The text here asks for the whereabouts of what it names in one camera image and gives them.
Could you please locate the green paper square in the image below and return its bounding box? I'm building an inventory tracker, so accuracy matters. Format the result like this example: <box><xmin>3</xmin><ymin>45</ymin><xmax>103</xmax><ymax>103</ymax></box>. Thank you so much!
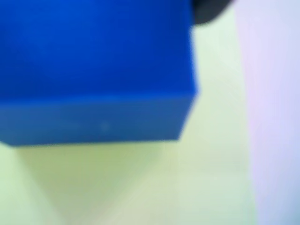
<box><xmin>0</xmin><ymin>23</ymin><xmax>257</xmax><ymax>225</ymax></box>

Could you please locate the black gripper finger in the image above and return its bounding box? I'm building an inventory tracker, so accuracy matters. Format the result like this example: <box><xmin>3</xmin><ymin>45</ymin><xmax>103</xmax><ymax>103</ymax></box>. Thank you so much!
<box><xmin>192</xmin><ymin>0</ymin><xmax>235</xmax><ymax>26</ymax></box>

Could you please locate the large blue cube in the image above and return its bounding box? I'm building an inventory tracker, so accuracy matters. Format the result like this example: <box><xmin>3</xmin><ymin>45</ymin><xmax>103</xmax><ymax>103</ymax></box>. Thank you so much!
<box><xmin>0</xmin><ymin>0</ymin><xmax>200</xmax><ymax>148</ymax></box>

